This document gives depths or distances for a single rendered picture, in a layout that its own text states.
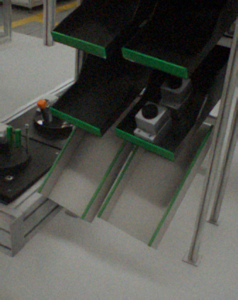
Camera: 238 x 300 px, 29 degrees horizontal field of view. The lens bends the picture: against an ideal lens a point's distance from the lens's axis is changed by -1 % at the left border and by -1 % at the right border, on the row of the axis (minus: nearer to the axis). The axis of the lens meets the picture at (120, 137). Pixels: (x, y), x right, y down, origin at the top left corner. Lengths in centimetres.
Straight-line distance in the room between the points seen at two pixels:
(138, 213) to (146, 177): 8
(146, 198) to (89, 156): 16
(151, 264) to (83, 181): 25
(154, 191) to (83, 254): 25
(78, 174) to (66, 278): 23
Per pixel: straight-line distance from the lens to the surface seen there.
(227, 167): 114
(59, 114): 92
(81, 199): 100
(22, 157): 118
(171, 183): 95
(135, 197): 97
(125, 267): 107
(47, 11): 233
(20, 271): 106
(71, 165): 104
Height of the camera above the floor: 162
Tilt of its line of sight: 30 degrees down
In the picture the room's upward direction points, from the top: 5 degrees clockwise
